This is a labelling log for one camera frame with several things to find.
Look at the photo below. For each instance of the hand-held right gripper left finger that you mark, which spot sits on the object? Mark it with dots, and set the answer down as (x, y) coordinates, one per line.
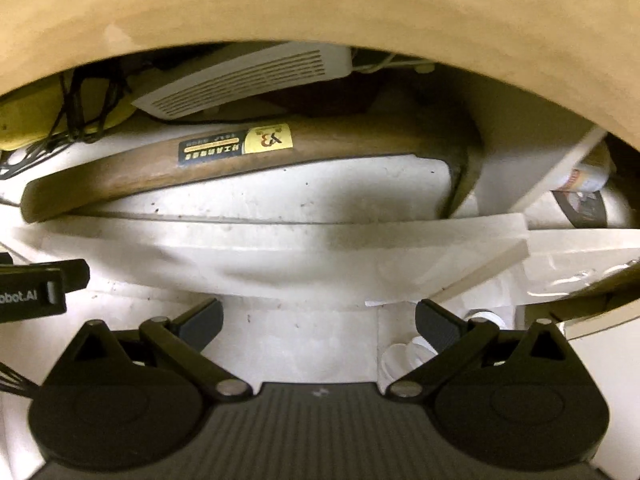
(201, 324)

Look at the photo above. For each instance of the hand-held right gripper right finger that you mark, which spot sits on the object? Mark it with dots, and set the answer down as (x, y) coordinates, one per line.
(439, 326)

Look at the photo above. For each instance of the white drawer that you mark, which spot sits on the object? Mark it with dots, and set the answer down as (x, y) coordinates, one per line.
(310, 195)

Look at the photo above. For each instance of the white plastic caps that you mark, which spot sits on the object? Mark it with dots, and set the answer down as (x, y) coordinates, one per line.
(400, 360)

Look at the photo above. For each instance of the white paper sheet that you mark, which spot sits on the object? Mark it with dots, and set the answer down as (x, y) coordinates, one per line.
(280, 255)

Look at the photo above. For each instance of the clear plastic bag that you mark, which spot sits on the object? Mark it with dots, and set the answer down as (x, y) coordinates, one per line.
(575, 265)

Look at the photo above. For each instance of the white labelled bottle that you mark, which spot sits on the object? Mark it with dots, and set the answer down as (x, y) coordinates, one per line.
(585, 195)

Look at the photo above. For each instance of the white stick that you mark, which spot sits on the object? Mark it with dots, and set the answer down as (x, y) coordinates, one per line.
(560, 170)

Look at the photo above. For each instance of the white vented plastic device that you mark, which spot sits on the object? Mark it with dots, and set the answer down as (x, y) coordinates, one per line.
(240, 82)

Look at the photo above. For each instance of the wooden desk front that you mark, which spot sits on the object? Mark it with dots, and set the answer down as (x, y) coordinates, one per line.
(320, 5)

